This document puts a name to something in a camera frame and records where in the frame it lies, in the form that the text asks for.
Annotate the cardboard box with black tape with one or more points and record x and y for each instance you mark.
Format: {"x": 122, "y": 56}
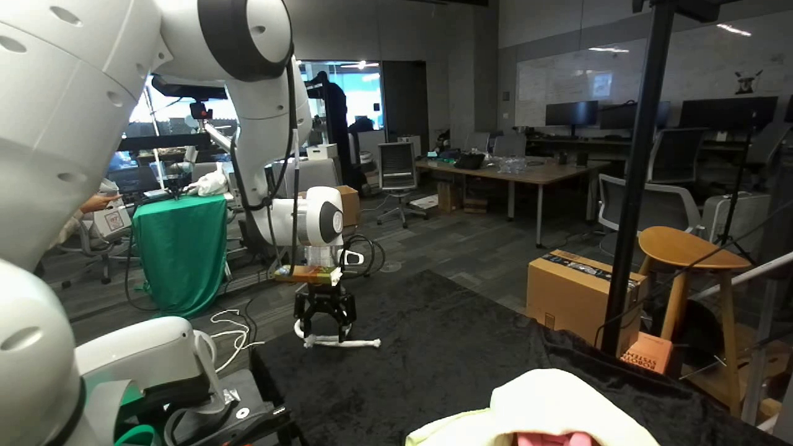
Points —
{"x": 570, "y": 294}

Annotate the orange block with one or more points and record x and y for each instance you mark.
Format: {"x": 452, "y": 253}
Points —
{"x": 653, "y": 353}

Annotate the white framed mesh chair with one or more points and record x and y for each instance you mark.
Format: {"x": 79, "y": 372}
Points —
{"x": 653, "y": 193}

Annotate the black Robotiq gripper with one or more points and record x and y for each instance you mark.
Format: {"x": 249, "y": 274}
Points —
{"x": 324, "y": 295}

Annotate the green draped cloth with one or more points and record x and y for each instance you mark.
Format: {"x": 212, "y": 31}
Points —
{"x": 181, "y": 255}

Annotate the pale cream cloth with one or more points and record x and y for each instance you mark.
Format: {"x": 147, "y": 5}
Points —
{"x": 570, "y": 399}

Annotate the grey metal rail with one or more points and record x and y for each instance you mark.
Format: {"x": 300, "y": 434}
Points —
{"x": 758, "y": 269}

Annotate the wooden stool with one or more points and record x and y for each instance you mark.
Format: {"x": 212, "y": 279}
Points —
{"x": 690, "y": 249}

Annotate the black vertical pole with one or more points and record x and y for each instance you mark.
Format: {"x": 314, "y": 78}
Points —
{"x": 634, "y": 182}

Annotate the person in dark clothes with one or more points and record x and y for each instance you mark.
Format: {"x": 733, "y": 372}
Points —
{"x": 334, "y": 114}

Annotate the black velvet table cloth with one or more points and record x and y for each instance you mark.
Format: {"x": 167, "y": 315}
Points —
{"x": 428, "y": 348}

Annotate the small open cardboard box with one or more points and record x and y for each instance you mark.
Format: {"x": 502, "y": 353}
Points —
{"x": 350, "y": 206}

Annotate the black clamp mount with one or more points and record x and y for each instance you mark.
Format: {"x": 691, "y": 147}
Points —
{"x": 231, "y": 416}

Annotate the small green cloth piece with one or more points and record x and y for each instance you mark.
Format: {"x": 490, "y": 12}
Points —
{"x": 131, "y": 411}

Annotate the white tube loop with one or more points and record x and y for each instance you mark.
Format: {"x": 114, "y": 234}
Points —
{"x": 350, "y": 343}

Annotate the grey mesh office chair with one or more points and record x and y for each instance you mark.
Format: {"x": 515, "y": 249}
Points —
{"x": 397, "y": 170}

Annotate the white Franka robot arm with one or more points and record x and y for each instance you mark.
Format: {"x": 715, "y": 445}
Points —
{"x": 64, "y": 108}

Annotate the black computer monitor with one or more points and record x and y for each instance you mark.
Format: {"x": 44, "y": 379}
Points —
{"x": 570, "y": 114}
{"x": 727, "y": 112}

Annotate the long wooden table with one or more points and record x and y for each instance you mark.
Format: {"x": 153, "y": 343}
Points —
{"x": 504, "y": 171}

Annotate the black camera on stand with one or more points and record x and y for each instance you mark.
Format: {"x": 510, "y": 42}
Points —
{"x": 189, "y": 91}

